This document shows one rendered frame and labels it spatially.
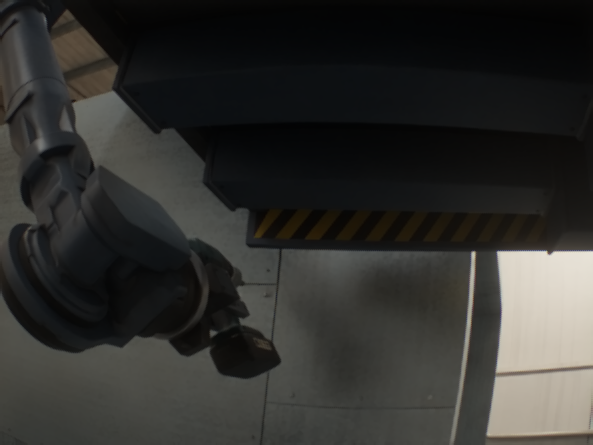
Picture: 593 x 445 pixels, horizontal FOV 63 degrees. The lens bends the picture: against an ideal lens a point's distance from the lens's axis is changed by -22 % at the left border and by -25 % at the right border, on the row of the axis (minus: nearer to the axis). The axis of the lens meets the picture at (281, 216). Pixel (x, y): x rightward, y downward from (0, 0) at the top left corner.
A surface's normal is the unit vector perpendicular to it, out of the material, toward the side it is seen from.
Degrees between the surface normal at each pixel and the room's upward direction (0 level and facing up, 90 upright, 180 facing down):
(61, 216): 86
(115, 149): 90
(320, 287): 90
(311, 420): 90
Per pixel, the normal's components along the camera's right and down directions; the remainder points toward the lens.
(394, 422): -0.40, -0.31
